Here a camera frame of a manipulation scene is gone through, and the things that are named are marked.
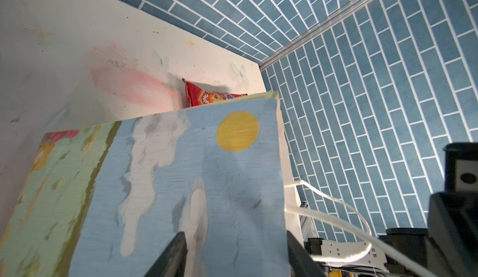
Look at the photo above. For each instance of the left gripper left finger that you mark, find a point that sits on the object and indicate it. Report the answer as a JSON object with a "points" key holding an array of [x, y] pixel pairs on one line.
{"points": [[172, 262]]}

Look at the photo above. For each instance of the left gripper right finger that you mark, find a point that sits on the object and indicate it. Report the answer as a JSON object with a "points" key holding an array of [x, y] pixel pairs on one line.
{"points": [[301, 264]]}

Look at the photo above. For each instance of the floral paper gift bag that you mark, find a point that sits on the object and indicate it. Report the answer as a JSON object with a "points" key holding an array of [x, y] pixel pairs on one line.
{"points": [[106, 200]]}

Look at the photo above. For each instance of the red snack packet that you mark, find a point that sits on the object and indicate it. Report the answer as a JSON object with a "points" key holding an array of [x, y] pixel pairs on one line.
{"points": [[196, 96]]}

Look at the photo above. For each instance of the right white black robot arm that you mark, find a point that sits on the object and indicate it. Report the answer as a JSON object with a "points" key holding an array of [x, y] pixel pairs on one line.
{"points": [[448, 247]]}

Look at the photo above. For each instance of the aluminium mounting rail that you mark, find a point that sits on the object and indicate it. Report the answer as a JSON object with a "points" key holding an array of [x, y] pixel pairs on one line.
{"points": [[350, 256]]}

